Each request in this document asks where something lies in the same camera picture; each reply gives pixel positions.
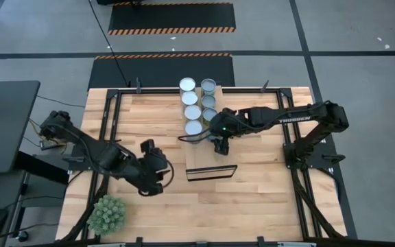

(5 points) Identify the black desk foot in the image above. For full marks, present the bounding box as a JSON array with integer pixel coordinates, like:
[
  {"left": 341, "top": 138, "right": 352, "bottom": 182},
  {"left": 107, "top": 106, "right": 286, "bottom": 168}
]
[{"left": 14, "top": 150, "right": 70, "bottom": 185}]

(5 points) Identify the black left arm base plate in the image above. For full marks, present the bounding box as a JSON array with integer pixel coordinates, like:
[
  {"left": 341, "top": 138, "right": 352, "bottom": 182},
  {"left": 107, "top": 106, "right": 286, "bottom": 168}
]
[{"left": 67, "top": 150, "right": 116, "bottom": 172}]

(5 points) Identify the green artificial plant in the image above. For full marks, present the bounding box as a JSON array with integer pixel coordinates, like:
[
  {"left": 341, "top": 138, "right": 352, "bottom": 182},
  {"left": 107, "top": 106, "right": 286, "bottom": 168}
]
[{"left": 86, "top": 194, "right": 128, "bottom": 237}]

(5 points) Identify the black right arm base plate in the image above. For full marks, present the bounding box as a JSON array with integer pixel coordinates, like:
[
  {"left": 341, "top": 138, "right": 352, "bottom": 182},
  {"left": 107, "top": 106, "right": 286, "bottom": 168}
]
[{"left": 285, "top": 140, "right": 346, "bottom": 169}]

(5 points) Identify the peaches label tall can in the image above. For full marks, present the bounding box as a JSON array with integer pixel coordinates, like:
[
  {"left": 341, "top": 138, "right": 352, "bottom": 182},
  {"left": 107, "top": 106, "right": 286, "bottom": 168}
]
[{"left": 181, "top": 91, "right": 199, "bottom": 107}]

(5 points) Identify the black aluminium table frame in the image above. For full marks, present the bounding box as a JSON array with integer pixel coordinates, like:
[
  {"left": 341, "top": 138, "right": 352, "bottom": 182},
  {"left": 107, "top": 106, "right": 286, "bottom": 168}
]
[{"left": 60, "top": 87, "right": 346, "bottom": 247}]

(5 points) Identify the black floor cable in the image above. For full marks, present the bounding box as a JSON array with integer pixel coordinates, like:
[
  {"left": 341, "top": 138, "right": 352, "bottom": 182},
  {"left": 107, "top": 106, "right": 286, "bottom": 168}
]
[{"left": 87, "top": 0, "right": 131, "bottom": 87}]

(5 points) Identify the black desk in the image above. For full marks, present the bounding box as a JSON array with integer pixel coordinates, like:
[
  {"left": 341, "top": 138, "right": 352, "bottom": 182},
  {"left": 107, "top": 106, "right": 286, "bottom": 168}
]
[{"left": 0, "top": 80, "right": 41, "bottom": 176}]

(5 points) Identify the dark blue label tall can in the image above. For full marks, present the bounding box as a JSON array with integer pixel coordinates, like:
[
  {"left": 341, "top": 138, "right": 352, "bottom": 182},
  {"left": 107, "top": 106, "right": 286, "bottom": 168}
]
[{"left": 184, "top": 119, "right": 204, "bottom": 144}]

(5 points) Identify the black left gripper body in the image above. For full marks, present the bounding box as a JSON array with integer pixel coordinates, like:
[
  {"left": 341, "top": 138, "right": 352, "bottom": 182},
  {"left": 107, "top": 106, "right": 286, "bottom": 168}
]
[{"left": 134, "top": 152, "right": 170, "bottom": 188}]

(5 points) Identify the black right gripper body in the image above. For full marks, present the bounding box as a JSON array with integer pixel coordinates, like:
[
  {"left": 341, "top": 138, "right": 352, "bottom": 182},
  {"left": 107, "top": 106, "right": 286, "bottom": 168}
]
[{"left": 210, "top": 106, "right": 252, "bottom": 139}]

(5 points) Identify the oranges label tall can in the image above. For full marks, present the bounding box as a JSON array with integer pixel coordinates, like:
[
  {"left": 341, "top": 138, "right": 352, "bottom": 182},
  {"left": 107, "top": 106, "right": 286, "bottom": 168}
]
[{"left": 184, "top": 104, "right": 202, "bottom": 121}]

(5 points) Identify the yellow label tall can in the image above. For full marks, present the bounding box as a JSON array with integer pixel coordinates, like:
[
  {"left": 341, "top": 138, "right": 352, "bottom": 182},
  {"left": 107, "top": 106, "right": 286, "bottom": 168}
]
[{"left": 179, "top": 77, "right": 197, "bottom": 93}]

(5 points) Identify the wooden shelf with black frame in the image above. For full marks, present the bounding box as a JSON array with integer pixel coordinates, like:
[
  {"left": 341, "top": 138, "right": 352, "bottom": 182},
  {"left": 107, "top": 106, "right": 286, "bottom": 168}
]
[{"left": 178, "top": 85, "right": 239, "bottom": 183}]

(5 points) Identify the mixed fruit can green rim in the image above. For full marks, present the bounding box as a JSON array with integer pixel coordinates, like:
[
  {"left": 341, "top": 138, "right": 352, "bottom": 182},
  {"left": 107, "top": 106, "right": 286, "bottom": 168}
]
[{"left": 200, "top": 78, "right": 217, "bottom": 97}]

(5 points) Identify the green dotted white can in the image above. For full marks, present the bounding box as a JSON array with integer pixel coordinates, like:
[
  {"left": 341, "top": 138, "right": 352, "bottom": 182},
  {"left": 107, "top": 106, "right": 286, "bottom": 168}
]
[{"left": 202, "top": 107, "right": 218, "bottom": 126}]

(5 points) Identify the black power adapter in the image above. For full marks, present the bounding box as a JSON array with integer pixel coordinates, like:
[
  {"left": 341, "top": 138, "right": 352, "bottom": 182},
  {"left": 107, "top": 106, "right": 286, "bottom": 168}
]
[{"left": 39, "top": 139, "right": 64, "bottom": 151}]

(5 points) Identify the tomato label can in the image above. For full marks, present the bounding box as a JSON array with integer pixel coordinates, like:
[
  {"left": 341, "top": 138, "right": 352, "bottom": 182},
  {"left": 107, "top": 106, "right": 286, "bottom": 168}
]
[{"left": 200, "top": 94, "right": 217, "bottom": 110}]

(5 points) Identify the black hazard-striped floor mat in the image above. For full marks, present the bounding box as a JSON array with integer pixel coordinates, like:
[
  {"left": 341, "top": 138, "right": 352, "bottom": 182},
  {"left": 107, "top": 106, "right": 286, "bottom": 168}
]
[
  {"left": 87, "top": 53, "right": 236, "bottom": 91},
  {"left": 107, "top": 1, "right": 237, "bottom": 36}
]

